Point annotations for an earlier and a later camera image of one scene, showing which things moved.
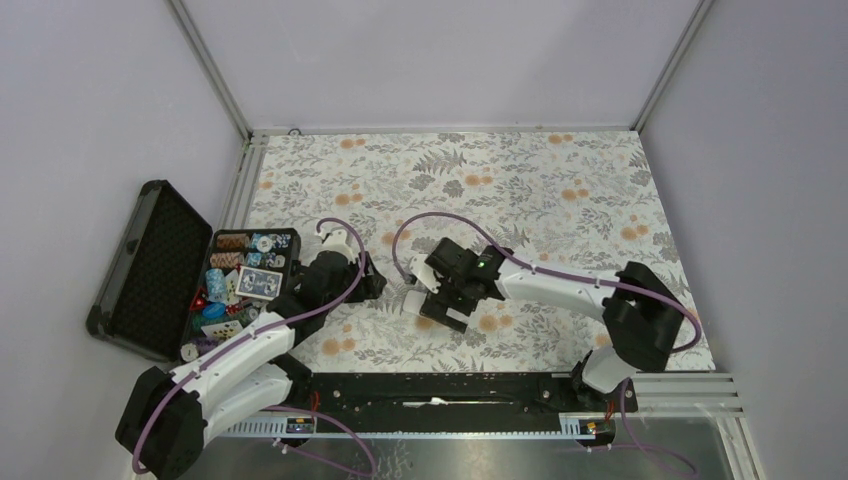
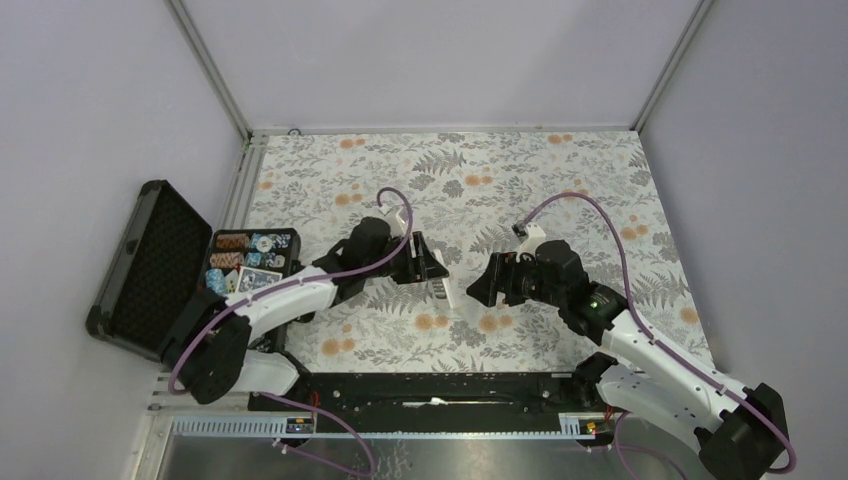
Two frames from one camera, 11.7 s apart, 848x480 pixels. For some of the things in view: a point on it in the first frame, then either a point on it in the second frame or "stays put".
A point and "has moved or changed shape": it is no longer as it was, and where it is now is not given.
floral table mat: x=561 y=199 stays put
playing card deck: x=258 y=283 stays put
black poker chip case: x=176 y=290 stays put
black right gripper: x=436 y=308 -> x=501 y=276
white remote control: x=413 y=301 has moved or changed shape
